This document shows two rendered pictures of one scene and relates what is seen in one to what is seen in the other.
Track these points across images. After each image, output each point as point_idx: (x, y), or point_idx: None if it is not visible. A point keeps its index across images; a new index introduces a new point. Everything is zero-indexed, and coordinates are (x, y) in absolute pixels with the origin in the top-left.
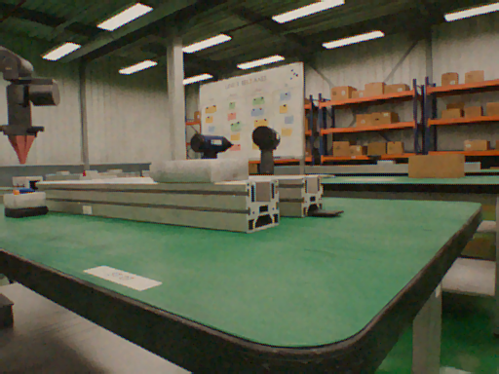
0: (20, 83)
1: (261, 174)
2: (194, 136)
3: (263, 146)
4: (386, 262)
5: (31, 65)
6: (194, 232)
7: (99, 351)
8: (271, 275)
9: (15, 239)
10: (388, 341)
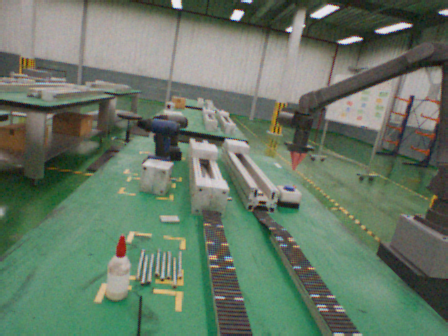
0: (304, 113)
1: (177, 143)
2: (179, 124)
3: (183, 128)
4: None
5: (300, 97)
6: None
7: None
8: (259, 158)
9: (293, 182)
10: None
